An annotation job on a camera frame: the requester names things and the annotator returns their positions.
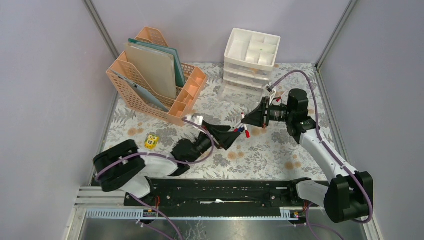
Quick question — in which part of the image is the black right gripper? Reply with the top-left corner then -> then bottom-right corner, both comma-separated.
241,96 -> 294,129

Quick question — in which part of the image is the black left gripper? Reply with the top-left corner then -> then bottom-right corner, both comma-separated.
188,120 -> 241,164

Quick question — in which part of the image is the white plastic drawer unit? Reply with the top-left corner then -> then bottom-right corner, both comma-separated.
218,28 -> 281,105

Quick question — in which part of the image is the teal file folder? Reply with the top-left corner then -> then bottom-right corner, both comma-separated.
128,38 -> 186,88

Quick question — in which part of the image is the light blue clipboard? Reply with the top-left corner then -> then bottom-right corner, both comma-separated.
109,69 -> 169,113

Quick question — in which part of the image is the beige file folder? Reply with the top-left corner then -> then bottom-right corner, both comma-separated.
124,42 -> 177,100

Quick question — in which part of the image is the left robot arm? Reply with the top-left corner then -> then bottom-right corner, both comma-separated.
93,116 -> 246,206

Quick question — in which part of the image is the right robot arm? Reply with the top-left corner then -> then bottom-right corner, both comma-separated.
241,89 -> 374,223

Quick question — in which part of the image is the floral patterned table mat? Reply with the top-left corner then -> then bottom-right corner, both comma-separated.
103,63 -> 333,181

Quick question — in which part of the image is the orange plastic file organizer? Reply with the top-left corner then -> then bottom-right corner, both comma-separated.
106,27 -> 208,127

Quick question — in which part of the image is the yellow owl eraser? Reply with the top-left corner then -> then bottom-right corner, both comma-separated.
144,133 -> 160,150

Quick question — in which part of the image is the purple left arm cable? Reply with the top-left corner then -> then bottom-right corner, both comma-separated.
95,117 -> 216,240

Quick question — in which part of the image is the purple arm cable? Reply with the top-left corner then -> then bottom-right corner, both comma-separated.
268,69 -> 375,240
95,117 -> 216,240

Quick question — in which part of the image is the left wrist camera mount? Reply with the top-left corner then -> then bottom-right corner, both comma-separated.
185,114 -> 204,126

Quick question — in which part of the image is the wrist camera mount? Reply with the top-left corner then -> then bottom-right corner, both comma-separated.
264,84 -> 277,106
185,114 -> 204,126

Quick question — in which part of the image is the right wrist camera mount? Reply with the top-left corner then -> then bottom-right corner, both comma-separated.
264,84 -> 277,106

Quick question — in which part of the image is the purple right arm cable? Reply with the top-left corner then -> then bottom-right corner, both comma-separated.
268,69 -> 375,240

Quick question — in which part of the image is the right aluminium frame post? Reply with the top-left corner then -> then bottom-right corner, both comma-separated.
315,0 -> 360,69

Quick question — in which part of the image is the aluminium frame post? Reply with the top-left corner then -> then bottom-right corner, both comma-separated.
315,0 -> 360,69
82,0 -> 120,59

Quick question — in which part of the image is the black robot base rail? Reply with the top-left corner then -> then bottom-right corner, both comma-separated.
142,178 -> 305,218

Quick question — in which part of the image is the left aluminium frame post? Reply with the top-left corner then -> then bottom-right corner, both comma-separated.
82,0 -> 120,59

